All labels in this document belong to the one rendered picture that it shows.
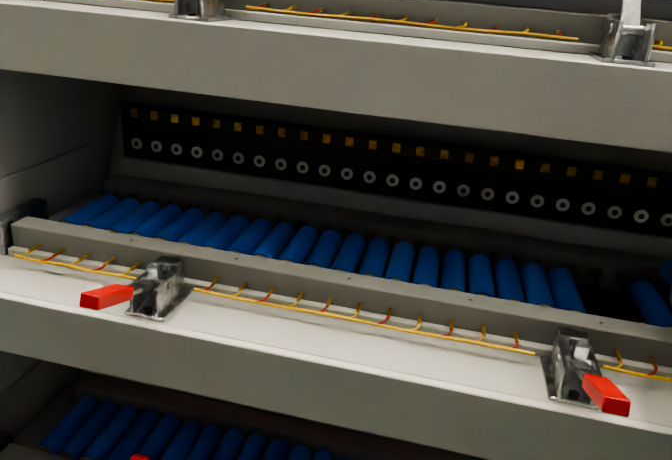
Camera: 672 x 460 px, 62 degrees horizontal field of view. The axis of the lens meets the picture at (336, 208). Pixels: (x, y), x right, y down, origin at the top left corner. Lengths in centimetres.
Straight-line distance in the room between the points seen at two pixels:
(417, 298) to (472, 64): 15
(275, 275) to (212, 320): 5
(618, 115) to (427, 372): 18
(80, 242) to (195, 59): 16
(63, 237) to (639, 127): 39
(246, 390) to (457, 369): 13
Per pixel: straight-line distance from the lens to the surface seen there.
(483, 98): 35
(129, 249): 43
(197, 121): 53
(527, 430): 36
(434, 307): 38
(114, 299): 34
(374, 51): 35
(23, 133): 52
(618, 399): 30
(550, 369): 38
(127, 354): 40
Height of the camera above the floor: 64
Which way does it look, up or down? 1 degrees down
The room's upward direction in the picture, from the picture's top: 9 degrees clockwise
